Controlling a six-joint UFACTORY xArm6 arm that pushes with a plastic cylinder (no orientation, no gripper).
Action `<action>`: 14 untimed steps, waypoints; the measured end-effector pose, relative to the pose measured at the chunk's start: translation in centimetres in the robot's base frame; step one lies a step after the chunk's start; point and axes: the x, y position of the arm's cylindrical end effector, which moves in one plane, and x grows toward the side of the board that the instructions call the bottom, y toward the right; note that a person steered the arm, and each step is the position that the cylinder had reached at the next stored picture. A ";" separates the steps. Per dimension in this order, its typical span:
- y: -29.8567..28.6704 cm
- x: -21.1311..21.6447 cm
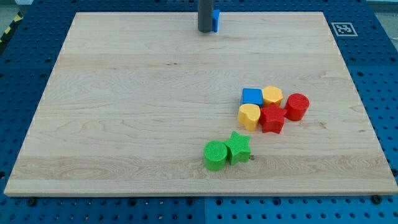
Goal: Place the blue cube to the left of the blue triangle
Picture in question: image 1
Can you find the blue cube block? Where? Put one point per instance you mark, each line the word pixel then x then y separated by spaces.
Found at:
pixel 252 96

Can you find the blue triangle block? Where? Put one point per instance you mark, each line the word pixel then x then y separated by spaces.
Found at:
pixel 215 19

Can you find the green cylinder block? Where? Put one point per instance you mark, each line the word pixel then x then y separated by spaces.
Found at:
pixel 215 153

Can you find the yellow heart block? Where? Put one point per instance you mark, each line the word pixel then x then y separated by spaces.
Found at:
pixel 248 116

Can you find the green star block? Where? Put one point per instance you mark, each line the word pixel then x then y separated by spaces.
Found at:
pixel 238 148

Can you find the wooden board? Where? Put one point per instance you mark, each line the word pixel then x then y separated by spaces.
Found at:
pixel 134 97

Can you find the red star block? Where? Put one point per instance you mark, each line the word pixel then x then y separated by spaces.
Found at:
pixel 272 118

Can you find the yellow hexagon block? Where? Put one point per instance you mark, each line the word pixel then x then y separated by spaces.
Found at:
pixel 272 94

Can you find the red cylinder block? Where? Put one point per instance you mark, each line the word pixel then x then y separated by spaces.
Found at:
pixel 296 106

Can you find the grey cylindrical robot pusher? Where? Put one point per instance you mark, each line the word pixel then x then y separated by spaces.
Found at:
pixel 205 15

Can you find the white fiducial marker tag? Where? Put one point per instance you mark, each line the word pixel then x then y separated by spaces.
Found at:
pixel 344 29

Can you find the black yellow hazard tape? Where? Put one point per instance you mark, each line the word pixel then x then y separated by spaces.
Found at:
pixel 10 30

